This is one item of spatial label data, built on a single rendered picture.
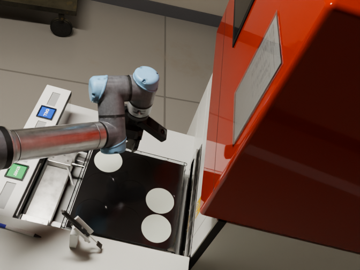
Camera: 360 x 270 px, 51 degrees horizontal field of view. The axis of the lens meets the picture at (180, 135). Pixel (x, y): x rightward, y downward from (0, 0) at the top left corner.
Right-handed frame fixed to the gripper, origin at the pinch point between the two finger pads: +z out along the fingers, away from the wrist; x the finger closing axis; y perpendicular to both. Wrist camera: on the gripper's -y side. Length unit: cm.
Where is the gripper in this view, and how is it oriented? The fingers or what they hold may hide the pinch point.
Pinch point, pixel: (134, 149)
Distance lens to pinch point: 132.6
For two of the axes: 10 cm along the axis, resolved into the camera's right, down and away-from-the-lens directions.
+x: -0.4, 7.6, -6.5
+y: -9.7, -2.0, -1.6
